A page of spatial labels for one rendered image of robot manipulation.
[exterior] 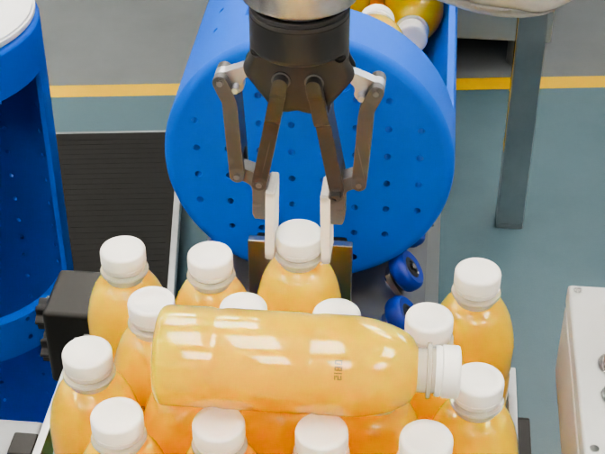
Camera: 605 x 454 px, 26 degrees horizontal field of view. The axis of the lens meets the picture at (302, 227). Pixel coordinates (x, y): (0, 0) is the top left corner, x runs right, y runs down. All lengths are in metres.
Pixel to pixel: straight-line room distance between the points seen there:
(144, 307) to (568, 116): 2.51
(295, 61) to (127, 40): 2.86
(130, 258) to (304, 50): 0.27
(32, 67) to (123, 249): 0.61
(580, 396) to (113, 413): 0.36
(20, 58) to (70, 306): 0.50
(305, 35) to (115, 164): 2.07
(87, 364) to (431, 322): 0.27
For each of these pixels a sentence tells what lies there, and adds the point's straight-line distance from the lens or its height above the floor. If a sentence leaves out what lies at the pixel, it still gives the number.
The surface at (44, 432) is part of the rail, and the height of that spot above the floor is 0.98.
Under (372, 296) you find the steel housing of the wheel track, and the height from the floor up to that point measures 0.93.
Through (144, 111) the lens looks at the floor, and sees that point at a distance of 3.47.
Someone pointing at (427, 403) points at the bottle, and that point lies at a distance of 1.07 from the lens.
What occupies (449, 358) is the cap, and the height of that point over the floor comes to 1.17.
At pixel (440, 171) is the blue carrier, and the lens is 1.27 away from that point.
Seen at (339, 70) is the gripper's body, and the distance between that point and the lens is 0.99.
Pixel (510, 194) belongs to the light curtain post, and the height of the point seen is 0.10.
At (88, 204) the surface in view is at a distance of 2.87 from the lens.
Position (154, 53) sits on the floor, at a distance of 3.73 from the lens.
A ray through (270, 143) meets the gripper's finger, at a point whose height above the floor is 1.24.
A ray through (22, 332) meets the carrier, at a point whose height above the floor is 0.59.
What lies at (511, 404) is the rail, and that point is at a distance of 1.20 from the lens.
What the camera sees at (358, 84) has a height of 1.30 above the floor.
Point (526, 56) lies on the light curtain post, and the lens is 2.81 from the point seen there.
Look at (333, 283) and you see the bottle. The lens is 1.11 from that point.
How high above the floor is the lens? 1.81
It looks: 37 degrees down
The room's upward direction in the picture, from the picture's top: straight up
